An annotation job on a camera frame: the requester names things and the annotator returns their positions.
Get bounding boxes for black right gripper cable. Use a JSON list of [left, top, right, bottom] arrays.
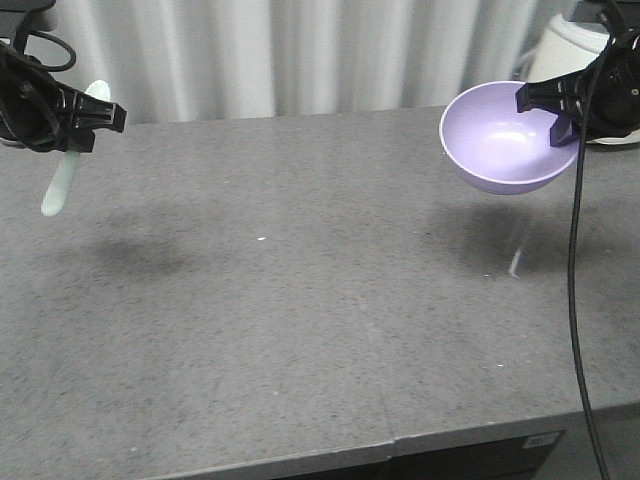
[[568, 0, 626, 480]]

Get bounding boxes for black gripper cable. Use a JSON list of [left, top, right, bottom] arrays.
[[568, 0, 626, 480], [12, 0, 77, 72]]

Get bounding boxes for white rice cooker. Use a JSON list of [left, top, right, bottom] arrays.
[[521, 14, 608, 82]]

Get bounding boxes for white pleated curtain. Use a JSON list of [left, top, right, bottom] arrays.
[[54, 1, 567, 123]]

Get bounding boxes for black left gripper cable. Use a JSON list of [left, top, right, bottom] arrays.
[[12, 0, 77, 72]]

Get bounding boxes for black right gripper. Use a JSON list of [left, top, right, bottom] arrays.
[[515, 29, 639, 148]]

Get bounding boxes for mint green plastic spoon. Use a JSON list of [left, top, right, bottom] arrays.
[[40, 80, 111, 217]]

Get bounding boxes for lilac plastic bowl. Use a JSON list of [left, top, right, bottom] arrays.
[[439, 81, 579, 195]]

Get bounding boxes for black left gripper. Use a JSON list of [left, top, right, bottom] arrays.
[[1, 43, 127, 153]]

